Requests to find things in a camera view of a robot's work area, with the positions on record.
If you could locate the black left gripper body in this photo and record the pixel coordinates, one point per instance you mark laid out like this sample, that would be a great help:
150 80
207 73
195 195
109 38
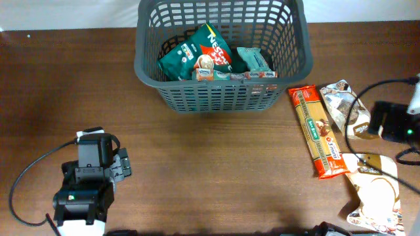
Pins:
123 163

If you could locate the green Nescafe coffee bag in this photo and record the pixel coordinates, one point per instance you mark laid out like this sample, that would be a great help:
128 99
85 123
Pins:
204 49

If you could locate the blue tissue pack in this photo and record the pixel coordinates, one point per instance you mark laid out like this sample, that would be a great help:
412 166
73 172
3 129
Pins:
214 75

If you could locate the pale green bar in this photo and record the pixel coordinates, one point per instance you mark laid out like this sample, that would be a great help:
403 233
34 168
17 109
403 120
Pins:
253 59

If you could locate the orange spaghetti packet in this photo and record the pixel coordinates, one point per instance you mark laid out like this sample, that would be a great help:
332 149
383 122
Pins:
322 143

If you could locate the small beige snack pouch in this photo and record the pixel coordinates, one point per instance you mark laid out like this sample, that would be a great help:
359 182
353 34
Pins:
338 98

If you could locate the large beige snack bag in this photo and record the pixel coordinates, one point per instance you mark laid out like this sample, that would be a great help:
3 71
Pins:
380 206

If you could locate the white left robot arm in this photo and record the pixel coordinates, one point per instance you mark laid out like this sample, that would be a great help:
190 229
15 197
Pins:
81 205

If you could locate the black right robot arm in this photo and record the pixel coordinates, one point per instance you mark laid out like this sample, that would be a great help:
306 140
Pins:
398 123

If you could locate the grey plastic basket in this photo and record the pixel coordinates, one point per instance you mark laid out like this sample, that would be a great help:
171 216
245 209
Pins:
278 28

